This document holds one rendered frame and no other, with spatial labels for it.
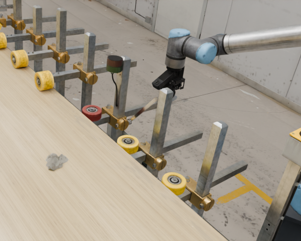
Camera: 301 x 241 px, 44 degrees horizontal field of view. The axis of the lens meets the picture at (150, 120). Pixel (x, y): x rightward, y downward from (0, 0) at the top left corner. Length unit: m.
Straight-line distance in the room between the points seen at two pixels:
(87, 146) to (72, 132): 0.10
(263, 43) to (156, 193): 0.77
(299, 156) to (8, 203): 0.78
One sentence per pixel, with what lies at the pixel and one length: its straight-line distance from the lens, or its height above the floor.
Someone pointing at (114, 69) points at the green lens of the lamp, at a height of 1.10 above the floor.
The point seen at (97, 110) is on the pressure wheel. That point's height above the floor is 0.90.
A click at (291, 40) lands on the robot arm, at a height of 1.28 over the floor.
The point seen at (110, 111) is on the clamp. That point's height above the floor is 0.87.
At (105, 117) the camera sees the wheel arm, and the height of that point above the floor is 0.86.
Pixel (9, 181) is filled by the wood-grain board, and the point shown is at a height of 0.90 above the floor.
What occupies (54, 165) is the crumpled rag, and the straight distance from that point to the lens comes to 1.24.
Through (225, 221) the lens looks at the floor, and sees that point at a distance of 2.50.
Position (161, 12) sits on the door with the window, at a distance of 5.43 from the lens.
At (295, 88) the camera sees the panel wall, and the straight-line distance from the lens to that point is 4.09.
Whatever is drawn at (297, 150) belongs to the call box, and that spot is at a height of 1.19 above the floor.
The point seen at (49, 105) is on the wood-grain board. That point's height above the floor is 0.90.
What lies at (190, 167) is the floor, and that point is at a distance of 2.84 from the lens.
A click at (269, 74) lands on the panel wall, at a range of 4.24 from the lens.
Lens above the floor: 1.68
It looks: 31 degrees down
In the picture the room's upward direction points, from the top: 9 degrees clockwise
